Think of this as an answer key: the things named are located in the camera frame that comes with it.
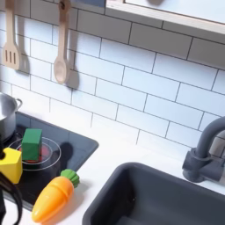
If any wooden slotted spatula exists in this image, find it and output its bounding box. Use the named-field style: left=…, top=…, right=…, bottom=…
left=3, top=0, right=21, bottom=71

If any black toy stove top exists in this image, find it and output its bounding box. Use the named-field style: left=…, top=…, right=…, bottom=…
left=2, top=111, right=100, bottom=212

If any dark grey sink basin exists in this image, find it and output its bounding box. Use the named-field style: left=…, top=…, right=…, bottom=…
left=82, top=162, right=225, bottom=225

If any yellow block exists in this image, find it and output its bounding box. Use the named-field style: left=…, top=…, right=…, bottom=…
left=0, top=147, right=24, bottom=185

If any dark grey tap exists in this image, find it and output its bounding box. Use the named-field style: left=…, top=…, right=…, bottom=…
left=181, top=116, right=225, bottom=184

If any orange toy carrot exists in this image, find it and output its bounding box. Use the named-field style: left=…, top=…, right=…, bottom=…
left=31, top=168, right=81, bottom=224

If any wooden spoon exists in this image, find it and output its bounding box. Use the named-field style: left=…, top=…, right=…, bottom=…
left=53, top=0, right=72, bottom=85

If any green block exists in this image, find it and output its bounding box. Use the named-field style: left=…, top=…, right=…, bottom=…
left=21, top=127, right=43, bottom=162

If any white wooden cabinet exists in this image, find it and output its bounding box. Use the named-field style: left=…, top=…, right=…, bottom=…
left=105, top=0, right=225, bottom=35

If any thin black cable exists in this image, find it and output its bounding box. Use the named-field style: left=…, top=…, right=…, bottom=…
left=0, top=171, right=24, bottom=225

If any steel pot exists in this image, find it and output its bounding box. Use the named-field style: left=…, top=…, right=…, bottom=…
left=0, top=92, right=24, bottom=142

